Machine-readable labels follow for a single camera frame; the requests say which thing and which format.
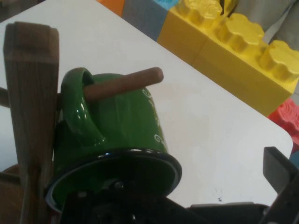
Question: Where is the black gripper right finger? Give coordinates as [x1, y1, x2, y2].
[261, 146, 299, 224]

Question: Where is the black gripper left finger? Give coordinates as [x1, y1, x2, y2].
[62, 178, 187, 224]

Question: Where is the green enamel mug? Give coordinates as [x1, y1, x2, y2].
[45, 67, 183, 210]

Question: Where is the low red building block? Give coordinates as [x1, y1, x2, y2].
[267, 98, 299, 139]

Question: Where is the yellow giant building block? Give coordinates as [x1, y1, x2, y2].
[157, 0, 299, 117]

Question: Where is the brown wooden mug tree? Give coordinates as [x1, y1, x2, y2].
[0, 21, 164, 224]

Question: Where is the black tripod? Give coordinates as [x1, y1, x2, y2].
[219, 0, 239, 18]

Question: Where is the gray giant building block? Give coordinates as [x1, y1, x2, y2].
[121, 0, 172, 39]

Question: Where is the orange giant building block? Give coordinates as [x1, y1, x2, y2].
[97, 0, 126, 17]

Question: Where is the blue giant building block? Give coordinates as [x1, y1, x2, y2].
[151, 0, 181, 11]

